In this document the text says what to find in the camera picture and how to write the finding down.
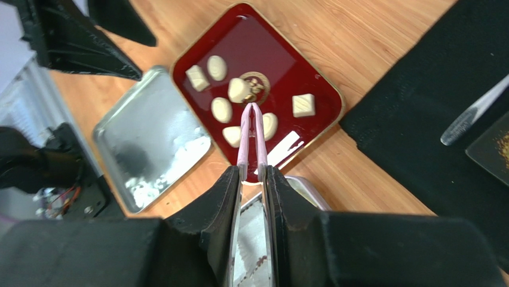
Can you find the pink handled metal tongs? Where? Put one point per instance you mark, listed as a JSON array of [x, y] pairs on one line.
[[252, 159]]

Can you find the pink metal tin box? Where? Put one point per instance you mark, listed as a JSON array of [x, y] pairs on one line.
[[307, 190]]

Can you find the red lacquer tray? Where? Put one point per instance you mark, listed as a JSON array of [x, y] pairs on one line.
[[256, 51]]

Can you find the white heart chocolate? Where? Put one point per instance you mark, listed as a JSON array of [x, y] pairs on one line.
[[239, 91], [232, 135]]

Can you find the silver tin lid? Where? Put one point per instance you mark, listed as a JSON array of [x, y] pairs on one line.
[[149, 140]]

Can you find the green square plate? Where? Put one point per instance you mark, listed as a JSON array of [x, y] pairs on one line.
[[490, 150]]

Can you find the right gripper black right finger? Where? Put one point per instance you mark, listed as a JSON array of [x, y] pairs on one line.
[[287, 212]]

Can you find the white oval chocolate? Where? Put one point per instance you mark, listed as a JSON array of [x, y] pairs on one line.
[[221, 109], [217, 68], [270, 125]]

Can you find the black cloth placemat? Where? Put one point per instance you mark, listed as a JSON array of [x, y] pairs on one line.
[[399, 122]]

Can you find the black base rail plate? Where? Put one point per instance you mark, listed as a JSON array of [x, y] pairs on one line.
[[90, 195]]

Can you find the silver knife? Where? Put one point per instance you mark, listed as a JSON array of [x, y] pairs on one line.
[[466, 120]]

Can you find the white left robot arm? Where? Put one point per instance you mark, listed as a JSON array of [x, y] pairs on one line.
[[30, 168]]

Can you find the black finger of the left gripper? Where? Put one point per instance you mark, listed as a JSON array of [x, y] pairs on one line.
[[65, 40], [121, 18]]

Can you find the white rectangular chocolate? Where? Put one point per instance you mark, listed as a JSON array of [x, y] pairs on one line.
[[197, 78], [303, 105]]

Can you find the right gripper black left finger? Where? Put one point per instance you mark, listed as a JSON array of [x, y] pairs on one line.
[[204, 235]]

